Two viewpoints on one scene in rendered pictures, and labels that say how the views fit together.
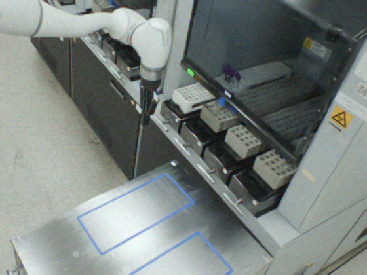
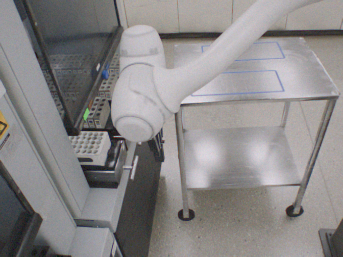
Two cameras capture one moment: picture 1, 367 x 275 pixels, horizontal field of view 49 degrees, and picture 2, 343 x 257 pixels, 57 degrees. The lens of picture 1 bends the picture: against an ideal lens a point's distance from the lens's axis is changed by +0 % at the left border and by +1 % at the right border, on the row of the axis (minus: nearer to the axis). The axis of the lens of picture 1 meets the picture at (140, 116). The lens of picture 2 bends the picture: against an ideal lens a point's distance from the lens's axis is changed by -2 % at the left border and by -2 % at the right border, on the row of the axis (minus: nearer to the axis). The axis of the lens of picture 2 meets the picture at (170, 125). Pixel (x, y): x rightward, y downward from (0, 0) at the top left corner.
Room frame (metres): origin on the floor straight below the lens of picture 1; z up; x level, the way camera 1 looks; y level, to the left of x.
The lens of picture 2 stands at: (1.64, 0.49, 1.54)
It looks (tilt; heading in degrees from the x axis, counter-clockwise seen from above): 42 degrees down; 225
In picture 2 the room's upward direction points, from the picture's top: 6 degrees counter-clockwise
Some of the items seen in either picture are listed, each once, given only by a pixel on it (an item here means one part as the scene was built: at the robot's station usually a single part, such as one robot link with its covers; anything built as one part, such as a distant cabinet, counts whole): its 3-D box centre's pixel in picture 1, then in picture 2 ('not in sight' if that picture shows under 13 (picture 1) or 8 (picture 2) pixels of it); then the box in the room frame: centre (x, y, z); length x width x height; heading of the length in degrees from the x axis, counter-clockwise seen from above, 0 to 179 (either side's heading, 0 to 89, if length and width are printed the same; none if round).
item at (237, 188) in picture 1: (307, 164); not in sight; (1.08, -0.65, 0.78); 0.73 x 0.14 x 0.09; 125
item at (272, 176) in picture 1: (267, 172); (120, 66); (0.95, -0.45, 0.85); 0.12 x 0.02 x 0.06; 34
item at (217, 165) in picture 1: (277, 139); not in sight; (1.21, -0.56, 0.78); 0.73 x 0.14 x 0.09; 125
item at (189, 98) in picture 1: (206, 94); (62, 148); (1.38, -0.27, 0.83); 0.30 x 0.10 x 0.06; 125
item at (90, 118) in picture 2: (216, 117); (96, 113); (1.21, -0.30, 0.85); 0.12 x 0.02 x 0.06; 35
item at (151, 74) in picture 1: (152, 69); not in sight; (1.19, -0.02, 1.05); 0.09 x 0.09 x 0.06
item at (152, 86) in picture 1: (150, 85); not in sight; (1.19, -0.02, 0.97); 0.08 x 0.07 x 0.09; 31
